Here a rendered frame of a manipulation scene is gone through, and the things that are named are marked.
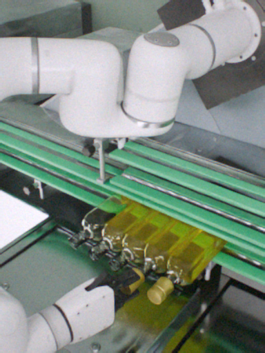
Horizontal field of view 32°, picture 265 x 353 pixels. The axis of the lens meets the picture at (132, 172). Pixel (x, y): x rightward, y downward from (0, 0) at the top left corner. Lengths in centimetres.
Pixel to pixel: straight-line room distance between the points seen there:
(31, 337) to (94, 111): 39
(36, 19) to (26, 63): 134
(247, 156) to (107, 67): 47
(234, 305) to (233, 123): 43
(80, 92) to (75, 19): 150
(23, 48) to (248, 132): 61
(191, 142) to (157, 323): 42
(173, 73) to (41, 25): 137
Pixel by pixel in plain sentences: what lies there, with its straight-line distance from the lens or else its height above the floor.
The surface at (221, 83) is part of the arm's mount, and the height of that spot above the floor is 81.
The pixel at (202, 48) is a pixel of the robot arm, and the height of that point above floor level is 101.
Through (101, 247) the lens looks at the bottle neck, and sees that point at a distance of 102.
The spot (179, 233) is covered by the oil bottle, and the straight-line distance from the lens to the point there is 103.
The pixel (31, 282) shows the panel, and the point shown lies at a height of 120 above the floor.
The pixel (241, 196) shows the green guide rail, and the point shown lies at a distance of 97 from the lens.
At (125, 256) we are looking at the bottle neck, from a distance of 100.
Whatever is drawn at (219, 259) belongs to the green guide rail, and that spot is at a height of 96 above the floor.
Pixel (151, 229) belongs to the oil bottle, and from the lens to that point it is 104.
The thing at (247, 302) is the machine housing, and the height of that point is 92.
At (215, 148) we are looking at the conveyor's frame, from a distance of 110.
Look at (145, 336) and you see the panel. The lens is 103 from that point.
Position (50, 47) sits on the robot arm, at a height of 122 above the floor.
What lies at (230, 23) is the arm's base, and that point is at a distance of 92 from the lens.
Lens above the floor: 169
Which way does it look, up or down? 42 degrees down
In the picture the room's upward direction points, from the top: 125 degrees counter-clockwise
